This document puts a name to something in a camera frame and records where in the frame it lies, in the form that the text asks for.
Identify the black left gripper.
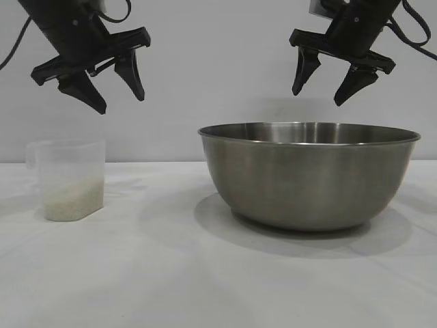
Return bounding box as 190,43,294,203
18,0,152,115

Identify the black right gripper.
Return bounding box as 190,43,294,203
289,0,399,107

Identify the clear plastic measuring cup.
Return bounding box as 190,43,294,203
26,138,107,223

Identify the stainless steel mixing bowl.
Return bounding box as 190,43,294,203
197,121,421,233

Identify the white uncooked rice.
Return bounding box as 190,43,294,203
44,178,104,221

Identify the black left camera cable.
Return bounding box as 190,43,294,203
104,0,133,22

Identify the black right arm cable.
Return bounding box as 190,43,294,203
378,0,437,59

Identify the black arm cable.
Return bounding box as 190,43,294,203
0,17,32,71
378,0,437,59

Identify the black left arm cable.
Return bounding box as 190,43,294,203
0,17,32,71

